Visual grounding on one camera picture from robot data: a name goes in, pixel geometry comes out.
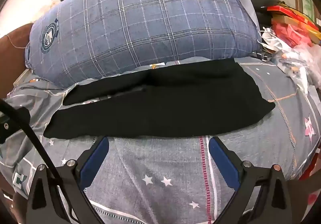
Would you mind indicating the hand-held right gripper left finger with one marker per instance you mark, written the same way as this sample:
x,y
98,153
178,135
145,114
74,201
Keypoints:
x,y
96,157

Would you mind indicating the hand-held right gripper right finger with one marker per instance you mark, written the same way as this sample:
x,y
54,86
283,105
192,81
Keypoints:
x,y
223,161

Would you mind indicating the black pants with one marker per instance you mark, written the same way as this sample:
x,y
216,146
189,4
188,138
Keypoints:
x,y
163,108

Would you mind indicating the grey star-print bedsheet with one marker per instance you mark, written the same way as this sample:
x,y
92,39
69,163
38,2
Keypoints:
x,y
155,163

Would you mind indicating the brown headboard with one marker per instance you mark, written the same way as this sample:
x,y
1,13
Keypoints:
x,y
13,56

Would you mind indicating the white plastic bags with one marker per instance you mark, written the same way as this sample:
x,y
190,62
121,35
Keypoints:
x,y
293,61

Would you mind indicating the red plastic bag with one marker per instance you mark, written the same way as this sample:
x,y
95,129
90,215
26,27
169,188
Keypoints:
x,y
288,33

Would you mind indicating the red and yellow boxes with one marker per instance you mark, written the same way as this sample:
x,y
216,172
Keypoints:
x,y
293,17

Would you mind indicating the black bag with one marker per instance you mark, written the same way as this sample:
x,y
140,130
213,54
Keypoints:
x,y
263,0

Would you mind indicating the green wall poster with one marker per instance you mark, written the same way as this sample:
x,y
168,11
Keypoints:
x,y
308,0

